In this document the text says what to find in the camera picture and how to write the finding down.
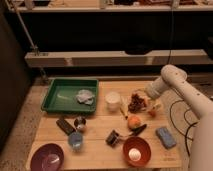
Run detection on white fabric-covered gripper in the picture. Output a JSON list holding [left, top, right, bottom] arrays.
[[133, 77, 168, 111]]

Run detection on dark red grape bunch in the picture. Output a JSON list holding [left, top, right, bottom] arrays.
[[128, 93, 147, 113]]

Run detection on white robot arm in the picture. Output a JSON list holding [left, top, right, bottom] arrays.
[[144, 64, 213, 171]]

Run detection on white plastic cup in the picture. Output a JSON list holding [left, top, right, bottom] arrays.
[[105, 92, 121, 112]]

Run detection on small metal cup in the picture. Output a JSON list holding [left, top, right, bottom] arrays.
[[74, 116, 86, 132]]

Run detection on orange carrot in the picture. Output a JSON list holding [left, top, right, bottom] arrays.
[[148, 107, 157, 117]]

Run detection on orange fruit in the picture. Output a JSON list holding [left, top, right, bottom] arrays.
[[127, 115, 141, 130]]

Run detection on dark eggplant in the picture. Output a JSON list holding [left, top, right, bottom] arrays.
[[131, 124, 147, 136]]

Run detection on blue sponge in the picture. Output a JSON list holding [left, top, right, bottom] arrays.
[[155, 127, 176, 149]]

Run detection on black object on shelf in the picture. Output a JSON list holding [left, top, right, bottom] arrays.
[[124, 37, 153, 55]]

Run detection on dark small box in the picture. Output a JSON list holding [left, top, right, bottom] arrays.
[[106, 130, 119, 147]]

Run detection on orange bowl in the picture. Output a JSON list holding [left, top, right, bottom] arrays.
[[123, 137, 151, 167]]

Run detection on white lower shelf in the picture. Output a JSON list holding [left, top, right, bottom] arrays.
[[25, 50, 213, 68]]

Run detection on white shelf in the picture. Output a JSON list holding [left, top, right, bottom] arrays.
[[3, 0, 213, 12], [25, 50, 213, 68]]

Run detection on white egg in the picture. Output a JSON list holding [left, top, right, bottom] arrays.
[[129, 148, 141, 161]]

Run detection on green plastic tray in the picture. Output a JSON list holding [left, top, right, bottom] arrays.
[[41, 78, 99, 114]]

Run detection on dark chocolate bar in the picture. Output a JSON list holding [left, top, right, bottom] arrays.
[[56, 118, 75, 135]]

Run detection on purple bowl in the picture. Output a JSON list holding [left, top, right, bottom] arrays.
[[30, 143, 64, 171]]

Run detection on metal diagonal pole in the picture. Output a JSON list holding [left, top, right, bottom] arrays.
[[4, 0, 42, 56]]

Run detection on white upper shelf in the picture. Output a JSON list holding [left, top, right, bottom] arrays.
[[3, 0, 213, 12]]

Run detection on black cable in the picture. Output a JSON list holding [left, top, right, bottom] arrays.
[[165, 0, 201, 158]]

